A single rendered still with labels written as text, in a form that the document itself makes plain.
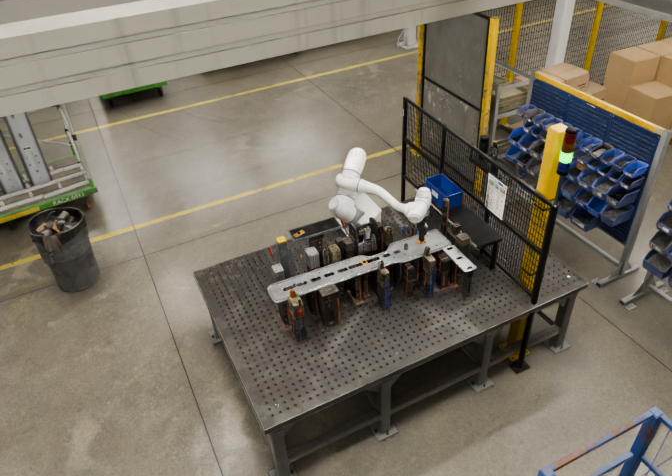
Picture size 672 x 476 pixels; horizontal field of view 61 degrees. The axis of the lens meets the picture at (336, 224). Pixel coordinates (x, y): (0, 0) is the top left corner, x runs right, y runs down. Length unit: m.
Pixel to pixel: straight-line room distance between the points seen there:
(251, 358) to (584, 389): 2.51
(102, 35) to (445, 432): 3.81
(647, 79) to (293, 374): 5.77
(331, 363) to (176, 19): 3.08
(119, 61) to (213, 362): 4.07
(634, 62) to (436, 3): 6.55
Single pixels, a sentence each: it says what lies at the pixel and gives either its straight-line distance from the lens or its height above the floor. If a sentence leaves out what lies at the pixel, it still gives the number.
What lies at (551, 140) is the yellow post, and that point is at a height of 1.93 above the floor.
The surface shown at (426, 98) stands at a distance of 6.86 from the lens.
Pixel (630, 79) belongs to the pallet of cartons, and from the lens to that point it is 7.73.
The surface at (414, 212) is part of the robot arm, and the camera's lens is 3.78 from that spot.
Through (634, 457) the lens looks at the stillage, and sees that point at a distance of 3.89.
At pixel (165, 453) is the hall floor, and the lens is 4.49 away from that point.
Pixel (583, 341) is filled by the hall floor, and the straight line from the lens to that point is 5.14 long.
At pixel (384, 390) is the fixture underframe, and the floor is 0.49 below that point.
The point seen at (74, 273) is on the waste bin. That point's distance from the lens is 5.83.
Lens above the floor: 3.63
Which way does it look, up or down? 37 degrees down
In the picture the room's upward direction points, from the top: 4 degrees counter-clockwise
